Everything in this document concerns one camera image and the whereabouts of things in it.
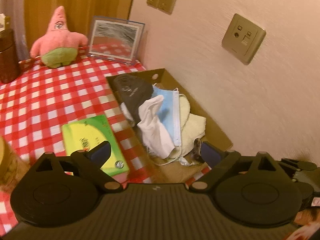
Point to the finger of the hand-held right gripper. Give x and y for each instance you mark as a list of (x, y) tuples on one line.
[(300, 165)]

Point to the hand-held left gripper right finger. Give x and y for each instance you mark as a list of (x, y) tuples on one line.
[(211, 153)]

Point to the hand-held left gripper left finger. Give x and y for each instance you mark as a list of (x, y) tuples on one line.
[(101, 153)]

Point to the brown cardboard box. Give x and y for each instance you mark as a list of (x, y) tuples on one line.
[(212, 127)]

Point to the cream towel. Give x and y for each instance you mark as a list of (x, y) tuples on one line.
[(193, 125)]

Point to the disposable face mask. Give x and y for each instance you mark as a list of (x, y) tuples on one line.
[(170, 112)]

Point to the black cloth with white logo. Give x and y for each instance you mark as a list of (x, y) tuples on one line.
[(130, 92)]

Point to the person's right forearm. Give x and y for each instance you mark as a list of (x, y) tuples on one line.
[(308, 226)]

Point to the green tissue box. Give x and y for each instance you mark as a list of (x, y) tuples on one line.
[(87, 135)]

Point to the red white checked tablecloth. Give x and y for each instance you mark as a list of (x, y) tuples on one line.
[(50, 97)]

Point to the nut jar with gold lid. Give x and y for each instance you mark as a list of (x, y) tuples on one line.
[(11, 162)]

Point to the pink starfish plush toy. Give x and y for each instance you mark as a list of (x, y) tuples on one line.
[(57, 42)]

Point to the brown wooden canister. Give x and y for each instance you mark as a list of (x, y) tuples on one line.
[(8, 57)]

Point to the white wooden stand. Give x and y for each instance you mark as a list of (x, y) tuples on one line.
[(3, 22)]

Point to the clear acrylic photo frame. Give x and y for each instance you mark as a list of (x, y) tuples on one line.
[(113, 40)]

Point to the gold wall data socket plate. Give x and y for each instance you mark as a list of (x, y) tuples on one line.
[(243, 38)]

